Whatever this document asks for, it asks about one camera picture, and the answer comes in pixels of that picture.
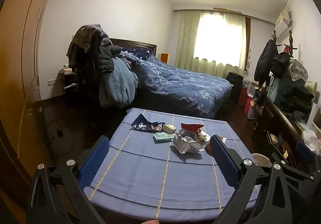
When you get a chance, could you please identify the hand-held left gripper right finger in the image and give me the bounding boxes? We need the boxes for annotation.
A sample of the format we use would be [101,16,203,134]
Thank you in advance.
[209,134,299,224]

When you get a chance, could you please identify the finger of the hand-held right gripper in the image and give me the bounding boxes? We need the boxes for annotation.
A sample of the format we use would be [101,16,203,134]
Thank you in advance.
[272,142,321,189]

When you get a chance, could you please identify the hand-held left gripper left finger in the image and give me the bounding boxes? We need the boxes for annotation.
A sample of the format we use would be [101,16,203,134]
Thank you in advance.
[26,135,111,224]

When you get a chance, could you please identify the blue snack bag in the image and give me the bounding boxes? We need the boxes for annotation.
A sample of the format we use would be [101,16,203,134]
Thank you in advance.
[130,114,166,132]

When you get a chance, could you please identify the white plastic bag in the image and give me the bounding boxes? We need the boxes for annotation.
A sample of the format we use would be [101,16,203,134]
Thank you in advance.
[302,129,321,155]

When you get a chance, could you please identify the small red packet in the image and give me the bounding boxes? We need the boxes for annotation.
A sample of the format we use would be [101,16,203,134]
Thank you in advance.
[206,135,227,155]

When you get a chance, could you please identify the white round stool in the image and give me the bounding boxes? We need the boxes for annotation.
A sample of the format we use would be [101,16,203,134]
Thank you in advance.
[251,153,272,167]

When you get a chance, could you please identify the white board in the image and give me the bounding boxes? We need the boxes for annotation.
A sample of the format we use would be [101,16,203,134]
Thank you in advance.
[307,102,321,130]

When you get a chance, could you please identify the crumpled silver wrapper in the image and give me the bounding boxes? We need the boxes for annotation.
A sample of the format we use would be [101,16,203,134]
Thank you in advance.
[171,131,211,155]

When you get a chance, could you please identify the red snack packet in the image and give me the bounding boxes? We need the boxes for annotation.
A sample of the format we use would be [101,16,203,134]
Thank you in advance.
[181,123,204,136]

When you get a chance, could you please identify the table with blue checked cloth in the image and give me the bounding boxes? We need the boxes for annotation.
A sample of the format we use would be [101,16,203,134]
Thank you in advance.
[83,108,260,223]

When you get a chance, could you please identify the pile of clothes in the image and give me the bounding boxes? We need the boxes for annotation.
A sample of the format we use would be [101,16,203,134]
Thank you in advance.
[267,52,315,124]

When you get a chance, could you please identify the green wet wipes packet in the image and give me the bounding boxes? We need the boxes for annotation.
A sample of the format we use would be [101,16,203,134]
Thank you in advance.
[154,132,175,143]

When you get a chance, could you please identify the black suitcase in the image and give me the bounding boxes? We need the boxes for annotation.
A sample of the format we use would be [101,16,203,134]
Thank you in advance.
[226,72,244,104]

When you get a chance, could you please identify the blue fleece robe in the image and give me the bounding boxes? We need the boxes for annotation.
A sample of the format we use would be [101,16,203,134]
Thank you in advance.
[99,57,139,108]

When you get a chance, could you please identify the dark nightstand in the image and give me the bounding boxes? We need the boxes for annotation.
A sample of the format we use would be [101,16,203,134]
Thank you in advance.
[60,70,81,106]

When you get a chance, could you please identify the blue floral duvet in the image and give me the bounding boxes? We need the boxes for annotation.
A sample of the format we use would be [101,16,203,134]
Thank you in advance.
[120,50,232,119]

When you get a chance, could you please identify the black hanging coat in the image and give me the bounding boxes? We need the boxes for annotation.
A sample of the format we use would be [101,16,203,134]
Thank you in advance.
[254,39,279,85]

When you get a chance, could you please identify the black chair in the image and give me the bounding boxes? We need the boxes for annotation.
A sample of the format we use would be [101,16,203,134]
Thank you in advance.
[73,35,103,114]

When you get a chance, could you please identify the wooden coat rack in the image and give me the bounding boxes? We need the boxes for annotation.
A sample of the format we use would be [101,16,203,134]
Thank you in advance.
[272,30,298,59]

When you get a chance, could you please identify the blue starry pillow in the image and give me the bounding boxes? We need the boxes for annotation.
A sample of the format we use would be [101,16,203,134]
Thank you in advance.
[122,47,152,60]

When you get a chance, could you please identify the dark wooden headboard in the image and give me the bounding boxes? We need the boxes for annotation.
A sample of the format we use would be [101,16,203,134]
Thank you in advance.
[109,38,158,57]

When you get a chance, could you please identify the dark jackets on rack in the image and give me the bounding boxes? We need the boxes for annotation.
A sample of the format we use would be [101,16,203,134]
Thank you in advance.
[67,24,113,69]

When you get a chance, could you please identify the white air conditioner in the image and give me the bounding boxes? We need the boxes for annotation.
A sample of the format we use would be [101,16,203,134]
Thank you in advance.
[273,9,293,39]

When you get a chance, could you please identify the sheer green curtain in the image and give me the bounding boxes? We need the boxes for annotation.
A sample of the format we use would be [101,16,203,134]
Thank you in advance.
[176,10,247,72]

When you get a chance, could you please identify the wooden wardrobe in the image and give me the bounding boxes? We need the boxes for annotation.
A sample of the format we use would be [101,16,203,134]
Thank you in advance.
[0,0,64,189]

